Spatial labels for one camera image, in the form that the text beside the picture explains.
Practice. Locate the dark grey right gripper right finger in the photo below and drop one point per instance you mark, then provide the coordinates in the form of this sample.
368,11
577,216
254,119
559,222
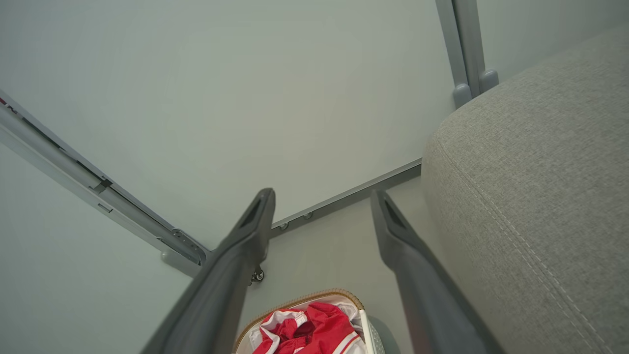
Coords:
422,295

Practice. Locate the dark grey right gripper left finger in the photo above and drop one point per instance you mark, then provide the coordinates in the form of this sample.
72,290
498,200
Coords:
221,290

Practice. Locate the red garment with white trim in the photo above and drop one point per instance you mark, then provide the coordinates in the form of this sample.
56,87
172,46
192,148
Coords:
324,325

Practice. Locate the grey fabric sofa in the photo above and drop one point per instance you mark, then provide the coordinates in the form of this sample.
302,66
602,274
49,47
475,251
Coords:
540,196

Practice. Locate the black caster wheel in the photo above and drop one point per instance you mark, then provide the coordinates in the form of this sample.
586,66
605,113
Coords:
258,275

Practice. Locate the white laundry basket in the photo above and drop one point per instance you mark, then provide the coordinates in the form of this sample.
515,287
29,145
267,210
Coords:
366,330

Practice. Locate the grey partition foot bracket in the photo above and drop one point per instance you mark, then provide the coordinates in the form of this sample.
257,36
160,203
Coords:
179,260

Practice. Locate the grey partition bottom rail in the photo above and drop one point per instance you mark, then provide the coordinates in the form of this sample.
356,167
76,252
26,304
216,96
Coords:
344,196

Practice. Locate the grey panel frame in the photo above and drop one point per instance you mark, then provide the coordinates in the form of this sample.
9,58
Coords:
123,206

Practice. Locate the grey double partition post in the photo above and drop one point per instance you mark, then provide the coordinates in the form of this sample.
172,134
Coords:
467,49

